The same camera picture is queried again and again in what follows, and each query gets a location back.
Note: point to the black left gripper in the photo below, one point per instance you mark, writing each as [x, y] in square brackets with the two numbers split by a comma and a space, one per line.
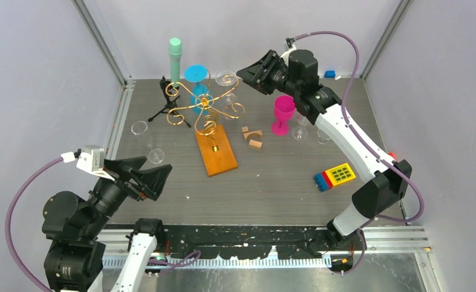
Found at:
[149, 180]

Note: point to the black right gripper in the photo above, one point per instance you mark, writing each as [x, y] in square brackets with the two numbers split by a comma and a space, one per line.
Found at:
[270, 61]

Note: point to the pink plastic wine glass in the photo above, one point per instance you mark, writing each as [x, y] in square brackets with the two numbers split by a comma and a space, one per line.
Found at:
[284, 108]

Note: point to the clear wine glass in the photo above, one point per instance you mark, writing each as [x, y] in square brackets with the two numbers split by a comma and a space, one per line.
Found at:
[300, 132]
[322, 137]
[144, 140]
[227, 79]

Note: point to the clear wine glass front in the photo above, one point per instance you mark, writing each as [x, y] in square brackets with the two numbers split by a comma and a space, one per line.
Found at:
[300, 132]

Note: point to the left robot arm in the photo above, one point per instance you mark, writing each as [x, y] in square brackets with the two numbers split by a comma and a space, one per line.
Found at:
[73, 224]

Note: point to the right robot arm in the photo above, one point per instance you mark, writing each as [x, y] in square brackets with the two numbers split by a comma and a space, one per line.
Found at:
[383, 176]

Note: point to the blue plastic wine glass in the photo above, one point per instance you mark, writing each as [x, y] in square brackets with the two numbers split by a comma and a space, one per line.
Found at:
[196, 74]

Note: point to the orange wooden rack base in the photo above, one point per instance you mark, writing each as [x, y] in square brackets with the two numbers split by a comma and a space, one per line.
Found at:
[216, 152]

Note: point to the wooden arch block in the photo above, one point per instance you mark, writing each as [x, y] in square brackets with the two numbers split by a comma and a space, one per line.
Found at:
[252, 134]

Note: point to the wooden rectangular block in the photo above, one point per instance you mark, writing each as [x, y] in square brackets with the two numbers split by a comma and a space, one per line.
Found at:
[255, 144]

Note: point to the small blue block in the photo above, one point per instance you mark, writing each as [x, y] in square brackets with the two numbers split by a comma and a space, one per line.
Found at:
[330, 74]

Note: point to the green microphone on tripod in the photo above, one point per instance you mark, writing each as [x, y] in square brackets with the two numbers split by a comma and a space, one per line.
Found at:
[175, 53]

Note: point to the colourful toy block calculator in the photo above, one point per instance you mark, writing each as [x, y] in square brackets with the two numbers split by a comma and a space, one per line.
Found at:
[333, 177]

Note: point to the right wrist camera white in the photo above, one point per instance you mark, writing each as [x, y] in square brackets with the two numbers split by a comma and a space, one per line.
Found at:
[289, 46]

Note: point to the gold wire wine glass rack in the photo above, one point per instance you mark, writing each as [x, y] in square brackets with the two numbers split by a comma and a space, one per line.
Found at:
[208, 115]

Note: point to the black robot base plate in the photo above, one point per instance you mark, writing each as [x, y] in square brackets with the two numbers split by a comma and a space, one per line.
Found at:
[251, 242]

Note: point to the aluminium frame rail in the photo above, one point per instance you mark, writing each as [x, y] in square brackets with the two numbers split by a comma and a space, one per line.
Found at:
[92, 27]

